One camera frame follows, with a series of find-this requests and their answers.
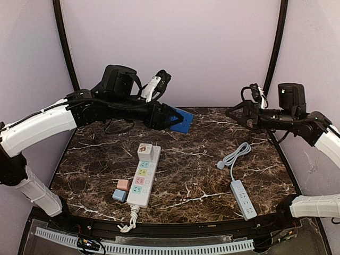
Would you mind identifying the blue cube socket adapter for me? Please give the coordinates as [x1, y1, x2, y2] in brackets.
[169, 107, 194, 134]

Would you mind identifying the white cube socket adapter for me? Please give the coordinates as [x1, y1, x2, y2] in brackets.
[137, 143, 153, 162]

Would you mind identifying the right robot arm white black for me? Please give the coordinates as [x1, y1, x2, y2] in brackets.
[225, 83, 339, 222]

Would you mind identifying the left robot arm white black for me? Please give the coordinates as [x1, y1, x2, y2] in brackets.
[1, 65, 184, 217]

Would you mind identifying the pink cube charger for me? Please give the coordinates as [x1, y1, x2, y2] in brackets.
[117, 180, 130, 191]

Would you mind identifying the white multicolour power strip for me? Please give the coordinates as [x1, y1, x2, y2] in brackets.
[126, 145, 162, 208]

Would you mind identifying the light blue cube charger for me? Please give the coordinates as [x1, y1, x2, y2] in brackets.
[112, 189, 127, 202]

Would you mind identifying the grey-blue small power strip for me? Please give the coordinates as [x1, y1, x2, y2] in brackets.
[216, 142, 257, 221]

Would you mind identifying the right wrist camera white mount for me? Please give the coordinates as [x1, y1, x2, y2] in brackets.
[249, 83, 268, 109]

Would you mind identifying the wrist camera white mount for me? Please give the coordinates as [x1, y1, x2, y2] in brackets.
[141, 70, 172, 103]
[249, 83, 268, 109]

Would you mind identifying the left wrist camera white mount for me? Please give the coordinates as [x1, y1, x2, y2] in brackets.
[141, 70, 172, 103]

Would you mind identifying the white coiled power strip cable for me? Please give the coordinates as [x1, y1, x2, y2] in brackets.
[117, 206, 140, 234]

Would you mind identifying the right black frame post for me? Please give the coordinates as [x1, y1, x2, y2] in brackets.
[260, 0, 288, 109]

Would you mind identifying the black frame post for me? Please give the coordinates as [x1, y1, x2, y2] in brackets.
[260, 0, 288, 109]
[52, 0, 80, 91]

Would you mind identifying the black front table rail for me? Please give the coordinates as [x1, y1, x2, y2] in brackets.
[35, 214, 301, 240]

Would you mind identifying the left black frame post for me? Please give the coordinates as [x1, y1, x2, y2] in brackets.
[52, 0, 80, 91]

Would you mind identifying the white slotted cable duct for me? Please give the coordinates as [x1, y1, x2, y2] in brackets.
[35, 226, 255, 255]

